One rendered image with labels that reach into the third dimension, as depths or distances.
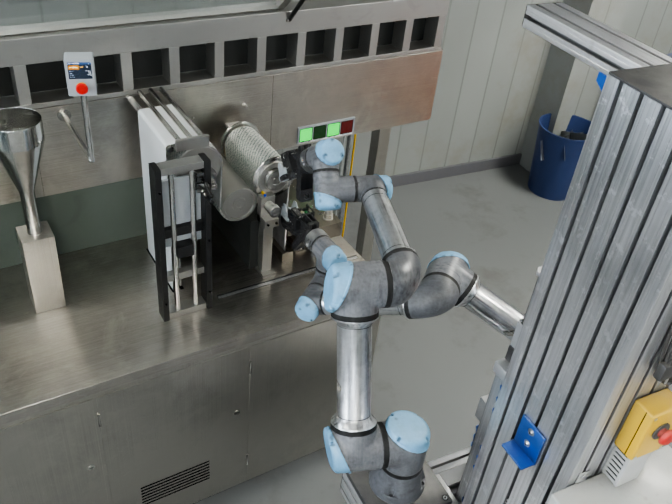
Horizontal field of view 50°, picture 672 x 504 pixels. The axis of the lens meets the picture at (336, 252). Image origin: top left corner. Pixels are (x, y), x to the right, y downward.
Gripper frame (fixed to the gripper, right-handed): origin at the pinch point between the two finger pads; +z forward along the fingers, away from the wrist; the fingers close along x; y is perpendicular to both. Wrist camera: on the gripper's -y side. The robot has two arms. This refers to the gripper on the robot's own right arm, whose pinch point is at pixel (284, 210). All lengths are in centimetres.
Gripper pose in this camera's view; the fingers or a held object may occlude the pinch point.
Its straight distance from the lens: 245.0
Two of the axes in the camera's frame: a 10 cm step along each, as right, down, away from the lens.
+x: -8.5, 2.4, -4.6
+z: -5.1, -5.5, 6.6
